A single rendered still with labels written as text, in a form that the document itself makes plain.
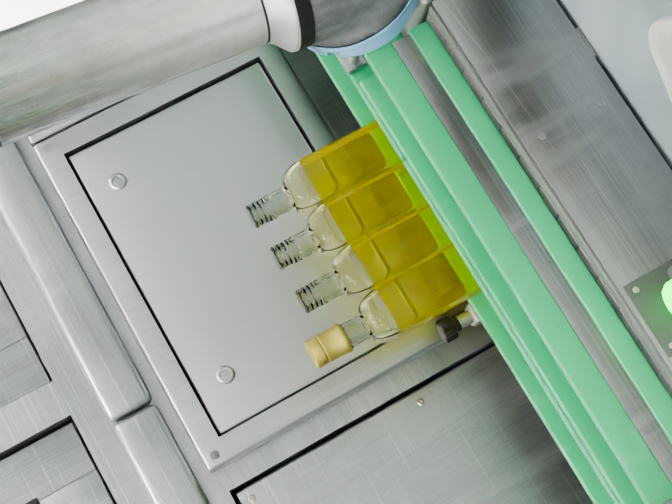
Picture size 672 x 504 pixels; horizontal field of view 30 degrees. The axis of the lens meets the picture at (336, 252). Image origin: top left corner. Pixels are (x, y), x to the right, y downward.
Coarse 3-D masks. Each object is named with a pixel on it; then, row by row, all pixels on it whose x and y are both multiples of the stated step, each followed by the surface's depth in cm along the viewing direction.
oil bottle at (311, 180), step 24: (336, 144) 144; (360, 144) 144; (384, 144) 144; (288, 168) 144; (312, 168) 143; (336, 168) 143; (360, 168) 143; (384, 168) 144; (288, 192) 143; (312, 192) 142; (336, 192) 143
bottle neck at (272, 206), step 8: (272, 192) 144; (280, 192) 143; (256, 200) 144; (264, 200) 143; (272, 200) 143; (280, 200) 143; (288, 200) 143; (248, 208) 143; (256, 208) 143; (264, 208) 143; (272, 208) 143; (280, 208) 143; (288, 208) 144; (256, 216) 142; (264, 216) 143; (272, 216) 143; (256, 224) 143; (264, 224) 144
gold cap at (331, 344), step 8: (336, 328) 139; (320, 336) 139; (328, 336) 138; (336, 336) 138; (344, 336) 138; (304, 344) 140; (312, 344) 138; (320, 344) 138; (328, 344) 138; (336, 344) 138; (344, 344) 138; (312, 352) 138; (320, 352) 138; (328, 352) 138; (336, 352) 138; (344, 352) 139; (312, 360) 140; (320, 360) 138; (328, 360) 139
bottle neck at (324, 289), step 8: (320, 280) 140; (328, 280) 140; (336, 280) 140; (304, 288) 140; (312, 288) 140; (320, 288) 140; (328, 288) 140; (336, 288) 140; (296, 296) 142; (304, 296) 139; (312, 296) 140; (320, 296) 140; (328, 296) 140; (336, 296) 141; (304, 304) 139; (312, 304) 140; (320, 304) 140
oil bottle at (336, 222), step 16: (384, 176) 143; (400, 176) 143; (352, 192) 142; (368, 192) 142; (384, 192) 142; (400, 192) 142; (416, 192) 142; (320, 208) 141; (336, 208) 141; (352, 208) 142; (368, 208) 142; (384, 208) 142; (400, 208) 142; (320, 224) 141; (336, 224) 141; (352, 224) 141; (368, 224) 141; (320, 240) 141; (336, 240) 141; (352, 240) 141
